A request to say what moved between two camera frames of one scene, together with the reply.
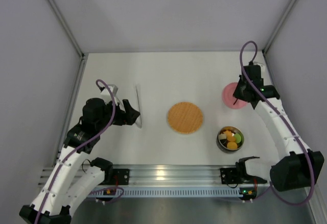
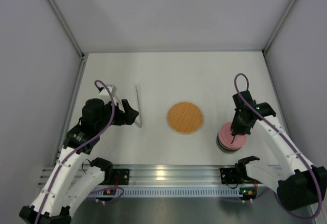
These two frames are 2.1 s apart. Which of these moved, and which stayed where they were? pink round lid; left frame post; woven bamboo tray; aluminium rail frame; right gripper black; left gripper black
Moved: pink round lid; right gripper black
Stayed: left frame post; woven bamboo tray; aluminium rail frame; left gripper black
